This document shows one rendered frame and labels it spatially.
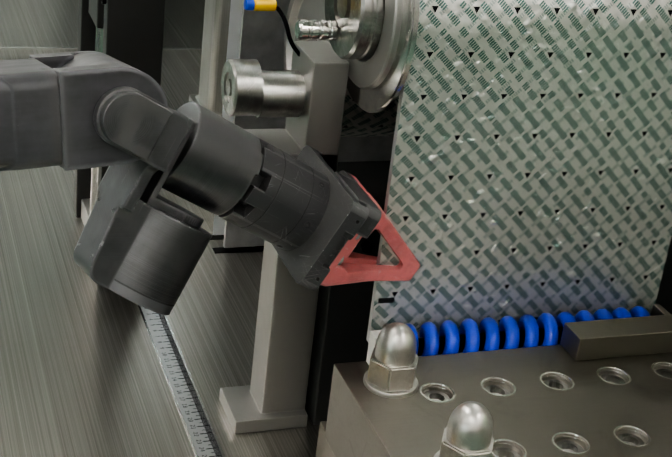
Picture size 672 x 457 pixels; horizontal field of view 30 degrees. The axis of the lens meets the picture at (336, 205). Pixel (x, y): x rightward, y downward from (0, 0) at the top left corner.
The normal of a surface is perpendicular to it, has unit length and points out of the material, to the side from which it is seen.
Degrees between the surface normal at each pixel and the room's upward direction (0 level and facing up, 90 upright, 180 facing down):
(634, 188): 90
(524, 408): 0
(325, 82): 90
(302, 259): 60
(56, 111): 77
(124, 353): 0
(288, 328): 90
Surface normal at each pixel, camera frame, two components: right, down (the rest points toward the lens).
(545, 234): 0.32, 0.41
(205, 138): 0.58, -0.11
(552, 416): 0.11, -0.91
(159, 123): 0.47, 0.25
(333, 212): -0.76, -0.42
